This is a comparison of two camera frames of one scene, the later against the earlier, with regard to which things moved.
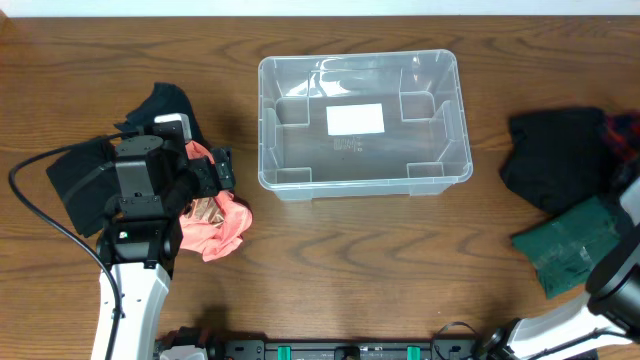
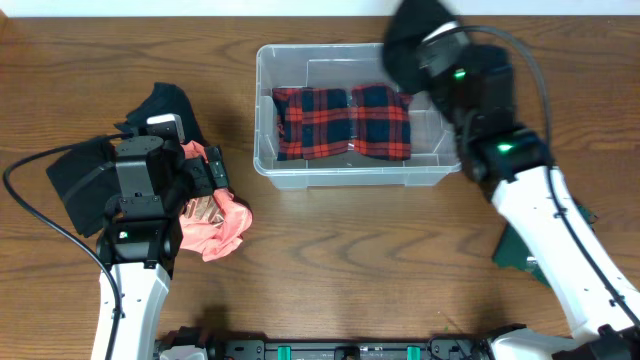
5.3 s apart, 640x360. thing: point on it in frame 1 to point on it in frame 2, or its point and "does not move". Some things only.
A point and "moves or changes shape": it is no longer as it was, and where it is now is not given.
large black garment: [560, 157] to [410, 22]
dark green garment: [566, 249] moves or changes shape
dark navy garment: [168, 99] does not move
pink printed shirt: [212, 224] does not move
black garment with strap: [85, 177] does not move
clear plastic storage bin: [362, 125] moves or changes shape
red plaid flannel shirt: [624, 132] to [372, 119]
